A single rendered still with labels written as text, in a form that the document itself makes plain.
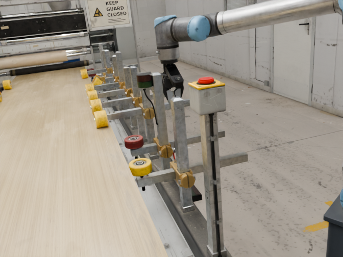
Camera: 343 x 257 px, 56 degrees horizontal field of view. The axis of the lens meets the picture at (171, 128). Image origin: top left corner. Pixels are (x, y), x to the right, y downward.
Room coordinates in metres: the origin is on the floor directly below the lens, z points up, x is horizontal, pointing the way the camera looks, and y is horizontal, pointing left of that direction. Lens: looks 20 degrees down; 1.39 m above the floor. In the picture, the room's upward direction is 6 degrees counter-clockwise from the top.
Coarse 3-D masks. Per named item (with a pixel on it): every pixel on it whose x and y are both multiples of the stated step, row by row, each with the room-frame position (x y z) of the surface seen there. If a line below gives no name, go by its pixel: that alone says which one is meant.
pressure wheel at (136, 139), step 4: (128, 136) 1.31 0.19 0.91; (132, 136) 1.31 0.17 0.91; (136, 136) 1.31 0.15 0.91; (140, 136) 1.30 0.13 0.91; (124, 140) 1.28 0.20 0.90; (128, 140) 1.26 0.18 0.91; (132, 140) 1.26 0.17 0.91; (136, 140) 1.25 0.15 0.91; (140, 140) 1.26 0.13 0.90; (128, 144) 1.25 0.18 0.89; (132, 144) 1.25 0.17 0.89; (136, 144) 1.25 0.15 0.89; (140, 144) 1.26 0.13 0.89; (128, 148) 1.25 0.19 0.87; (132, 148) 1.25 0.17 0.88; (136, 148) 1.25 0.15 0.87
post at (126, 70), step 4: (124, 68) 1.98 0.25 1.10; (128, 68) 1.99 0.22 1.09; (124, 72) 1.98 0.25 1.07; (128, 72) 1.99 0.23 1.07; (124, 76) 2.00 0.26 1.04; (128, 76) 1.99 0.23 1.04; (128, 80) 1.98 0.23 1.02; (128, 84) 1.98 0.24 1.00; (128, 88) 1.98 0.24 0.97; (128, 104) 2.00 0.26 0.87; (132, 104) 1.99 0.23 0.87; (132, 108) 1.98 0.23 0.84; (132, 116) 1.98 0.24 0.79; (132, 120) 1.98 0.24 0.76; (136, 120) 1.99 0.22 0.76; (132, 124) 1.98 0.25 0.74; (136, 124) 1.99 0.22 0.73
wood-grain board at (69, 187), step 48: (48, 96) 2.32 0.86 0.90; (0, 144) 1.39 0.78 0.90; (48, 144) 1.33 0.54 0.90; (96, 144) 1.27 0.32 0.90; (0, 192) 0.93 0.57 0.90; (48, 192) 0.90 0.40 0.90; (96, 192) 0.87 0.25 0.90; (0, 240) 0.68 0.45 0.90; (48, 240) 0.66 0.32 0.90; (96, 240) 0.64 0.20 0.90; (144, 240) 0.63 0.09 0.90
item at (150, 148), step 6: (222, 132) 1.38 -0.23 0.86; (192, 138) 1.34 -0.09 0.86; (198, 138) 1.35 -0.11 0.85; (150, 144) 1.31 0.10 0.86; (156, 144) 1.30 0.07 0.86; (132, 150) 1.26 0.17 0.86; (138, 150) 1.27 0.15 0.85; (144, 150) 1.28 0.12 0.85; (150, 150) 1.29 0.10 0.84; (156, 150) 1.29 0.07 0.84; (132, 156) 1.26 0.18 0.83
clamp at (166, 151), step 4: (156, 140) 1.32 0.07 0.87; (168, 144) 1.26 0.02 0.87; (160, 148) 1.25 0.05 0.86; (164, 148) 1.23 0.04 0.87; (168, 148) 1.24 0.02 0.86; (160, 152) 1.24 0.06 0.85; (164, 152) 1.23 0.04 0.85; (168, 152) 1.24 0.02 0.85; (172, 152) 1.24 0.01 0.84; (160, 156) 1.25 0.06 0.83; (164, 156) 1.23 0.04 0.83; (168, 156) 1.24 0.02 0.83
